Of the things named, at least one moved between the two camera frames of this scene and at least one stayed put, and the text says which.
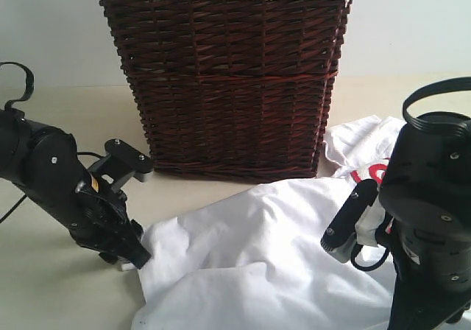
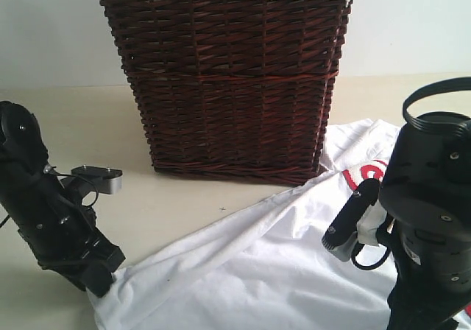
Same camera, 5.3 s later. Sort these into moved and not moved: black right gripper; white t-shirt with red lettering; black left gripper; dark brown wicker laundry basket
Moved: black right gripper; black left gripper; white t-shirt with red lettering
Not moved: dark brown wicker laundry basket
